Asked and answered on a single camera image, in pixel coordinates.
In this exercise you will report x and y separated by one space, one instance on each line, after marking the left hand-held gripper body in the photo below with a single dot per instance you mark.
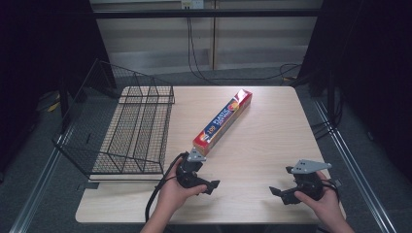
189 168

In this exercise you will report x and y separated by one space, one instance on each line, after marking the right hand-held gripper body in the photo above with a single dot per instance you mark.
309 183

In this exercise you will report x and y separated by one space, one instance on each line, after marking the long red plastic wrap box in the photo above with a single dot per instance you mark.
223 119

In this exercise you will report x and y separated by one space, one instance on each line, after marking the person's right hand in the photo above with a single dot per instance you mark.
327 205

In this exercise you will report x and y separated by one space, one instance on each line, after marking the person's left hand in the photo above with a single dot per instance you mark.
171 194

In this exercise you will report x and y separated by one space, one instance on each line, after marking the black curtain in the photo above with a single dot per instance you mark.
372 81
39 64

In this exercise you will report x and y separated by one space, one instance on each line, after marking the yellow floor object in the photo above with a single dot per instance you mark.
54 103

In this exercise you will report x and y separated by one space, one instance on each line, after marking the aluminium floor rail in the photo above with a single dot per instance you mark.
356 181
39 191

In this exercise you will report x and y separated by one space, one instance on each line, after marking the white wall power outlet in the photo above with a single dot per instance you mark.
192 4

